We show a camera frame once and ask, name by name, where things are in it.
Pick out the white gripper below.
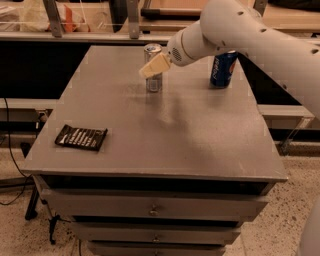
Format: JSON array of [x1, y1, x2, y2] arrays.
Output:
[[139, 21, 204, 79]]

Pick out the silver redbull can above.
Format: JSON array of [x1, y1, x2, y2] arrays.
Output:
[[144, 43, 162, 93]]

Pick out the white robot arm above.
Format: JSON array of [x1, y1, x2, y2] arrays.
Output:
[[139, 0, 320, 119]]

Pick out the blue pepsi can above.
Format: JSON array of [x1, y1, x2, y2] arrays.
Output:
[[210, 51, 238, 89]]

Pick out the black rxbar chocolate wrapper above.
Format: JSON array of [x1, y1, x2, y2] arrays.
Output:
[[55, 125, 108, 151]]

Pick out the wooden board on shelf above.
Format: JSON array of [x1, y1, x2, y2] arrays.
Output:
[[140, 0, 209, 19]]

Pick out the grey drawer cabinet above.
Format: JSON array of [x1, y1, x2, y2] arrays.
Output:
[[21, 45, 289, 256]]

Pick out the orange white bag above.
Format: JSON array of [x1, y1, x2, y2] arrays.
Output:
[[20, 0, 90, 32]]

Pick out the top drawer with knob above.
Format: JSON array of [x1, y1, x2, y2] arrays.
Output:
[[41, 189, 267, 222]]

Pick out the drawer with knob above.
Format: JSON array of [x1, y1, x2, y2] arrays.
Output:
[[41, 189, 267, 222], [71, 222, 240, 245]]

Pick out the middle drawer with knob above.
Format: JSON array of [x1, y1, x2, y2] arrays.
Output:
[[71, 222, 240, 245]]

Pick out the bottom drawer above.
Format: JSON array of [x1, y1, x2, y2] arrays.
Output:
[[88, 242, 225, 256]]

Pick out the black stand leg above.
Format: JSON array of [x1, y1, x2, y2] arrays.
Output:
[[25, 187, 39, 221]]

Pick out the metal shelf rail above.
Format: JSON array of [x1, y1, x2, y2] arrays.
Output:
[[0, 0, 320, 47]]

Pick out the black cable on floor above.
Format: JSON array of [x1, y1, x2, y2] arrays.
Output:
[[0, 97, 34, 206]]

